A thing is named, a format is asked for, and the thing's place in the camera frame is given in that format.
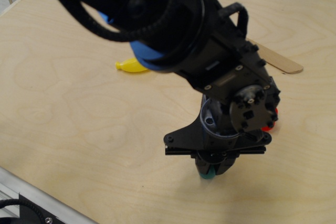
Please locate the yellow toy banana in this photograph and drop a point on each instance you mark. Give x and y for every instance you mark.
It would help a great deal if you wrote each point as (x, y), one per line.
(130, 65)

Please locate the dark green toy cucumber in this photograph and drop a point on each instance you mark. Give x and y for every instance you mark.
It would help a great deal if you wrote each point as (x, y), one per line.
(206, 172)

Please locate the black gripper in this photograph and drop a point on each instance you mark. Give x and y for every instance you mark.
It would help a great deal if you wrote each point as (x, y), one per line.
(221, 133)

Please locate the black corner bracket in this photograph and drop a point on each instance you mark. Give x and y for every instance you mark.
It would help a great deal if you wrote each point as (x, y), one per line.
(25, 213)

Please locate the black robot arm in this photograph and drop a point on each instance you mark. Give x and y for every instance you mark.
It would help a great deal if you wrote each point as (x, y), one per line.
(206, 44)

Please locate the red toy bell pepper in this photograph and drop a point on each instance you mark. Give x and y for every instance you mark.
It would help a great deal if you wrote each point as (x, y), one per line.
(271, 119)

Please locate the aluminium table frame rail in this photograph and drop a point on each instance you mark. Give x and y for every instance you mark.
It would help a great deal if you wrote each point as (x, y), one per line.
(14, 187)

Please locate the wooden toy knife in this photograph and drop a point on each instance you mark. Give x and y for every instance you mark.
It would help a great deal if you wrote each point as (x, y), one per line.
(277, 60)

